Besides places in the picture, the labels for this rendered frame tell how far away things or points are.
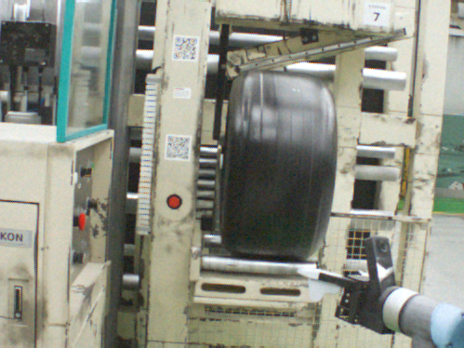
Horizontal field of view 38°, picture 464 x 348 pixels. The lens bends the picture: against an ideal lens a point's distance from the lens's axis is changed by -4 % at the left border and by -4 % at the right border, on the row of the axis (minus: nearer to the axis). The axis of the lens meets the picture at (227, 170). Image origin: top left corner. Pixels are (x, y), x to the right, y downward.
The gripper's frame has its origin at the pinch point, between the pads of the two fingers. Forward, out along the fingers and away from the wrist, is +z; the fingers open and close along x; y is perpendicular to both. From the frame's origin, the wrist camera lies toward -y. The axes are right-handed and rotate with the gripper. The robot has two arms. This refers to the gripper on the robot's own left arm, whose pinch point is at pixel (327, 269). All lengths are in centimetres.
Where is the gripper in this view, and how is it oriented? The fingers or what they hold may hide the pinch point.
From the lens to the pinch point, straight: 136.5
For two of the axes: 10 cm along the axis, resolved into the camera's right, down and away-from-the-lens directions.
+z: -5.1, -1.3, 8.5
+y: -1.9, 9.8, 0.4
